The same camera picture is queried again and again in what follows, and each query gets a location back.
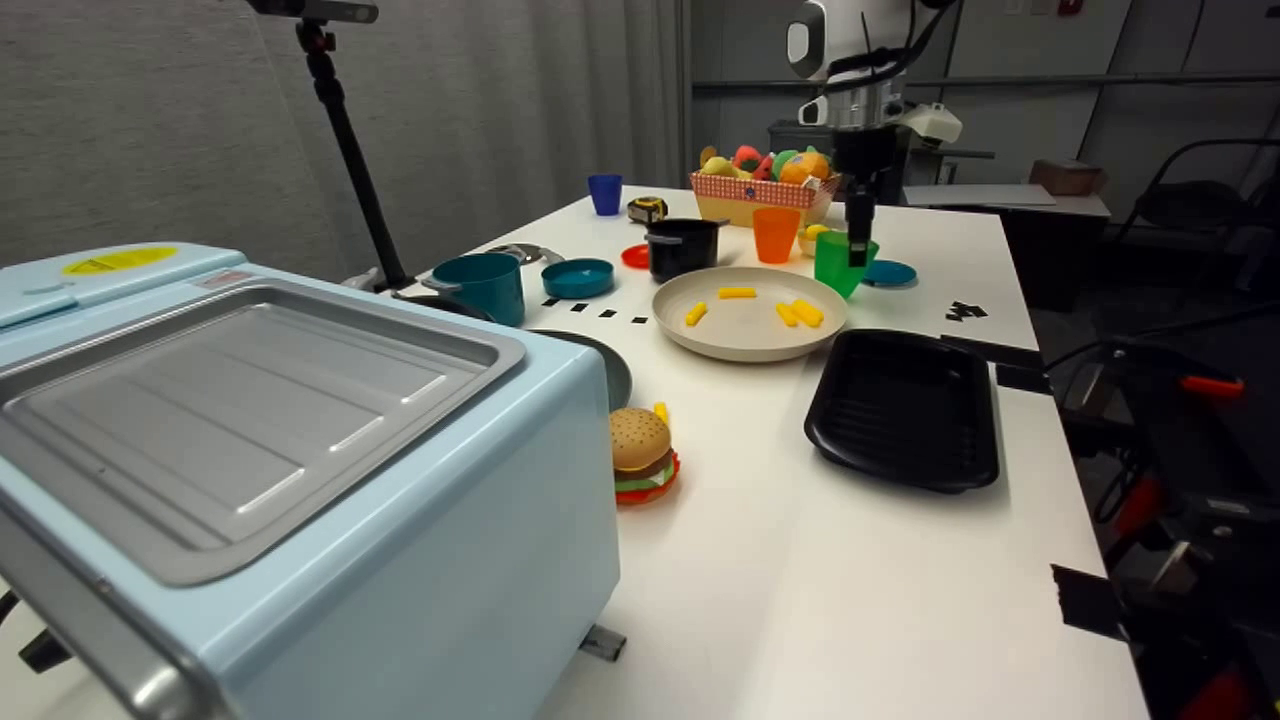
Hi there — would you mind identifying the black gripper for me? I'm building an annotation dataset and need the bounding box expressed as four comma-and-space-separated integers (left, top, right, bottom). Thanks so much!
831, 125, 912, 273

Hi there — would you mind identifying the green plastic cup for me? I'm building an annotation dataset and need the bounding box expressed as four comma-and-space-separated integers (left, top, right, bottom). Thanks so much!
810, 226, 884, 298

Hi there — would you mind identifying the blue small plate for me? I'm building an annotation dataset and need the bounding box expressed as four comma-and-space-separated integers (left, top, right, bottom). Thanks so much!
862, 255, 918, 293

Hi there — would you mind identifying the orange plastic cup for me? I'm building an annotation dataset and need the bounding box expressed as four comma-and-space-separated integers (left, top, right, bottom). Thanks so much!
749, 205, 807, 266

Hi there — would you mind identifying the beige round plate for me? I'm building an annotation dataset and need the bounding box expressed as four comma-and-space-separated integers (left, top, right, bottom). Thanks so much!
652, 263, 851, 369

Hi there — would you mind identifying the dark blue cup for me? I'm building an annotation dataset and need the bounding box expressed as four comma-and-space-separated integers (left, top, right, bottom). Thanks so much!
584, 172, 629, 218

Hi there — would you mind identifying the orange toy fruit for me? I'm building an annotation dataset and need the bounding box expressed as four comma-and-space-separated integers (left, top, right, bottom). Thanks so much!
777, 147, 835, 188

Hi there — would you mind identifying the pink fruit basket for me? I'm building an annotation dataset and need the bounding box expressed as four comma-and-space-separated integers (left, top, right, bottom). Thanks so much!
687, 169, 839, 226

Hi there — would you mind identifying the white background table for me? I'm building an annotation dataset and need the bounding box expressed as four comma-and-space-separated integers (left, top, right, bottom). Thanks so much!
898, 181, 1110, 222

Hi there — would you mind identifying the black mug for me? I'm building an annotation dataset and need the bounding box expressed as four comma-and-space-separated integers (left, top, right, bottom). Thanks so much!
645, 217, 724, 289

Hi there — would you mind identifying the black rectangular tray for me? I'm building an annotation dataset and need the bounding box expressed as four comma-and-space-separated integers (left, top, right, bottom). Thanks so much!
799, 329, 1002, 496

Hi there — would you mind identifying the brown box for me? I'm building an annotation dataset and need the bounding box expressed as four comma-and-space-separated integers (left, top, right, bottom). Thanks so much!
1026, 157, 1109, 198

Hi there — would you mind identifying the teal small bowl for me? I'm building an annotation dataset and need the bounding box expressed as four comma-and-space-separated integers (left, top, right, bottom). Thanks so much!
541, 255, 618, 302

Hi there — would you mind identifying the toy burger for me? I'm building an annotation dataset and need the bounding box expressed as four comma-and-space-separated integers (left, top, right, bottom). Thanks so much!
609, 405, 684, 511

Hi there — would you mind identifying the teal mug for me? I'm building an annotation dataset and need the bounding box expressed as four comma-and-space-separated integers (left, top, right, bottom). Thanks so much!
429, 252, 528, 329

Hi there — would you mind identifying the black tape patch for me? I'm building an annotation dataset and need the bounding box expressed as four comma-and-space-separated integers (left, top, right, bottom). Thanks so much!
1049, 558, 1130, 638

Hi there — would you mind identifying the black tripod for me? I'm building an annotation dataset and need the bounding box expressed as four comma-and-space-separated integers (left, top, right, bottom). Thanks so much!
292, 17, 417, 295

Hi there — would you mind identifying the light blue toaster oven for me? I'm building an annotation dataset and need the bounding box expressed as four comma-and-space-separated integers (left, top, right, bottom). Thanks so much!
0, 234, 631, 720

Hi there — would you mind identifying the grey curtain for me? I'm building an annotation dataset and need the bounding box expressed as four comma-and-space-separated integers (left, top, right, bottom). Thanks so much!
0, 0, 695, 275

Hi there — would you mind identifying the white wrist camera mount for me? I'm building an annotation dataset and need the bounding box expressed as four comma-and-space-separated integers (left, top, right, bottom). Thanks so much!
794, 87, 967, 153

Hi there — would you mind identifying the black metal chair frame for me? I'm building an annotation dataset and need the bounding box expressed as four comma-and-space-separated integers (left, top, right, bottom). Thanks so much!
1110, 134, 1280, 293

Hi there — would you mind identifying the red handled clamp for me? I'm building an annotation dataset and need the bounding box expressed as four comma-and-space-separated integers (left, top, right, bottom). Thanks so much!
1110, 473, 1168, 541
1177, 663, 1260, 720
1177, 370, 1252, 407

